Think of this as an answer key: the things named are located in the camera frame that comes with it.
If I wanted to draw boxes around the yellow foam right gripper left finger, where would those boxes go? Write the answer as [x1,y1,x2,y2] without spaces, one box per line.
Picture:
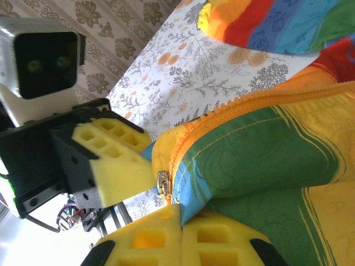
[80,204,182,266]

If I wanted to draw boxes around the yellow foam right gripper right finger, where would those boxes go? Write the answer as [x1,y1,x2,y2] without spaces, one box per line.
[181,209,289,266]

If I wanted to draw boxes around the floral print tablecloth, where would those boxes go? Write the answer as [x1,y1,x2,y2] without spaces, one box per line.
[106,0,311,222]

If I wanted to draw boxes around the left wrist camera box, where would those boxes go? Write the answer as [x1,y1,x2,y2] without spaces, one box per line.
[0,18,85,127]

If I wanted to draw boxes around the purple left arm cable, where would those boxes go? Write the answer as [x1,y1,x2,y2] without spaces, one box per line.
[25,213,62,234]

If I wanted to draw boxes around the rainbow striped child's jacket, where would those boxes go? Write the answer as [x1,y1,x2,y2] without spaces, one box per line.
[141,0,355,266]

